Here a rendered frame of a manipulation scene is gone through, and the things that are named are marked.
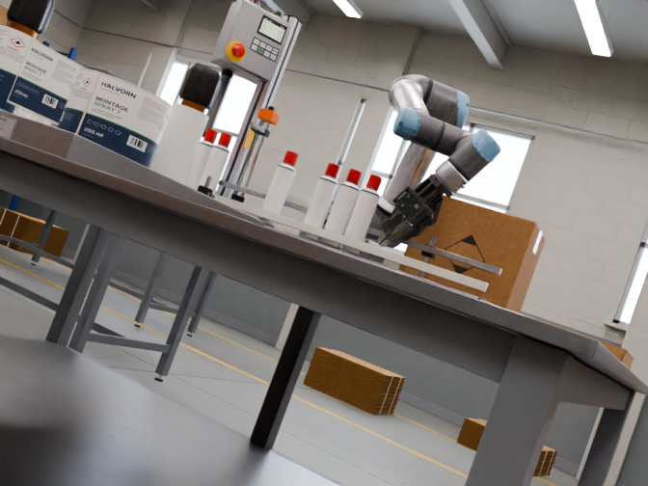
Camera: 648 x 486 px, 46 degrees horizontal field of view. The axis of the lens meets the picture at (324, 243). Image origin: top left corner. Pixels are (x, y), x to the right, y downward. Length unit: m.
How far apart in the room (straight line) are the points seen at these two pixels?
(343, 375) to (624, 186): 3.11
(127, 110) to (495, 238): 0.97
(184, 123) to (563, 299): 5.77
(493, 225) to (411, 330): 1.09
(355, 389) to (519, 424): 5.16
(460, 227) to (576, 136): 5.66
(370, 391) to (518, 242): 4.12
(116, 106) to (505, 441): 1.01
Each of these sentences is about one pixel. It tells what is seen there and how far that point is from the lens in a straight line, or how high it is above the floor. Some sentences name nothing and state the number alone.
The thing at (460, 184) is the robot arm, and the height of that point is 1.12.
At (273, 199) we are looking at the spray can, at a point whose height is 0.95.
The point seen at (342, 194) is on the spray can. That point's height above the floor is 1.01.
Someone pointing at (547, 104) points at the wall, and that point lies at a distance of 7.83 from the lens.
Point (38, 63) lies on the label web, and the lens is 1.83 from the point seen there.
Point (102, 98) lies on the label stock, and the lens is 1.58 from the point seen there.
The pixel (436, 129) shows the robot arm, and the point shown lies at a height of 1.23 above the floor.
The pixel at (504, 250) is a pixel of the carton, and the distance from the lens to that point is 2.01.
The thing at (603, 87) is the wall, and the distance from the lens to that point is 7.79.
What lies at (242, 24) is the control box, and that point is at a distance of 2.29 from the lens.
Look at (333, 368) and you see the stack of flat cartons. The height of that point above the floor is 0.20.
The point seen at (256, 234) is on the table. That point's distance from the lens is 1.03.
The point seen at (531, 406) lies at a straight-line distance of 0.91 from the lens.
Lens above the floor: 0.78
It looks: 3 degrees up
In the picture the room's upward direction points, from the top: 20 degrees clockwise
